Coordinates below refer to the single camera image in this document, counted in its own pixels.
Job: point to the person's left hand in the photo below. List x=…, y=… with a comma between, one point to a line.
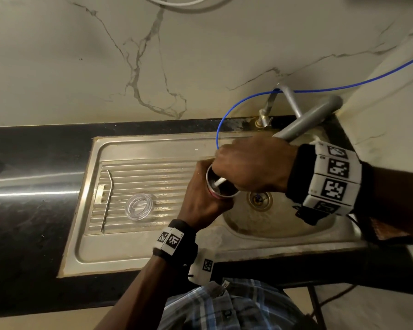
x=199, y=206

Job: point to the person's right hand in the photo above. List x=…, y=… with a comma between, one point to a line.
x=258, y=164

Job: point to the pink steel tumbler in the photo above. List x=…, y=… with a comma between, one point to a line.
x=223, y=193

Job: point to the clear plastic lid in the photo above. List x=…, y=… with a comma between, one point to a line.
x=140, y=207

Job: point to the white bottle brush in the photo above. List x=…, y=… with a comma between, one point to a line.
x=309, y=120

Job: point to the bent metal straw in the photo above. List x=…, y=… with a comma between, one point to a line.
x=107, y=202

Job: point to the person's right forearm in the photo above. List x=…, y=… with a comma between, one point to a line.
x=395, y=199

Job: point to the person's left forearm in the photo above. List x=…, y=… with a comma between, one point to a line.
x=134, y=295

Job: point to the black left wrist band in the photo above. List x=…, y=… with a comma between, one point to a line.
x=179, y=242

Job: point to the black wrist band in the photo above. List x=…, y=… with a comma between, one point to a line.
x=330, y=182
x=179, y=242

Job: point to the black right wrist band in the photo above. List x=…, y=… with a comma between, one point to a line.
x=330, y=182

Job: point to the metal faucet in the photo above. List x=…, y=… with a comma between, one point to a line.
x=289, y=96

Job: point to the stainless steel sink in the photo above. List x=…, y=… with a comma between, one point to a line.
x=124, y=247

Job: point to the thin blue tube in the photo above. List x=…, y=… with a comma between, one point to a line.
x=330, y=89

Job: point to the blue plaid clothing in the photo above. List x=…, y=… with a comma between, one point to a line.
x=234, y=305

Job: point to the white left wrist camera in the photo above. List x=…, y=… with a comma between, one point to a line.
x=203, y=268

